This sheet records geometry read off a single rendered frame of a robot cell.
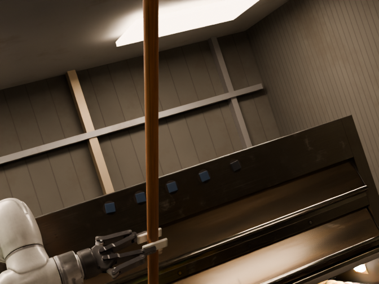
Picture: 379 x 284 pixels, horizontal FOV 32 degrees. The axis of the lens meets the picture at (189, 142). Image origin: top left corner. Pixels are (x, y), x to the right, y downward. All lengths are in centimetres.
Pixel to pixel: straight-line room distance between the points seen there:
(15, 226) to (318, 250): 196
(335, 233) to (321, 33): 337
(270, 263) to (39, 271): 177
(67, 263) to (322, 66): 515
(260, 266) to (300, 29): 390
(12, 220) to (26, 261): 12
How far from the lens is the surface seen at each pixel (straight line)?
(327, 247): 337
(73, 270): 168
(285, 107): 729
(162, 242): 175
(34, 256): 168
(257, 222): 319
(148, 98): 139
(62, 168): 660
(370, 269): 374
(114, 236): 176
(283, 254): 328
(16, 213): 173
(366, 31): 600
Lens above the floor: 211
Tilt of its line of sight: 2 degrees up
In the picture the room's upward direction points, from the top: 18 degrees counter-clockwise
